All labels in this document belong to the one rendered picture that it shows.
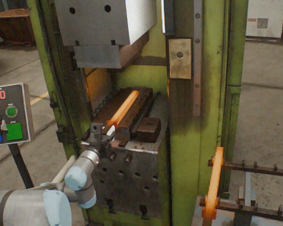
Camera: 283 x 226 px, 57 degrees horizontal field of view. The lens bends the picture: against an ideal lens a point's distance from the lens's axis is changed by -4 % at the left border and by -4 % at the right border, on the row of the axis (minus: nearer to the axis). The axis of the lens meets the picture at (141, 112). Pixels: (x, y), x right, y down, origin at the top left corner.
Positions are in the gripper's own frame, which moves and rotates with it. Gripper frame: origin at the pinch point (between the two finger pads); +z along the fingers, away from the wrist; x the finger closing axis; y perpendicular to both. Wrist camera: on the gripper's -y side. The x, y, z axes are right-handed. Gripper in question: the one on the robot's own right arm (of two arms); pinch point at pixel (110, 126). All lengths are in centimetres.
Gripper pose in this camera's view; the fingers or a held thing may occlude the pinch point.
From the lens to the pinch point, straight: 121.4
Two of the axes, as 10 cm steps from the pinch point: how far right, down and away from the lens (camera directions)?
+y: 0.8, 8.7, 4.8
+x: 9.5, 0.7, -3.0
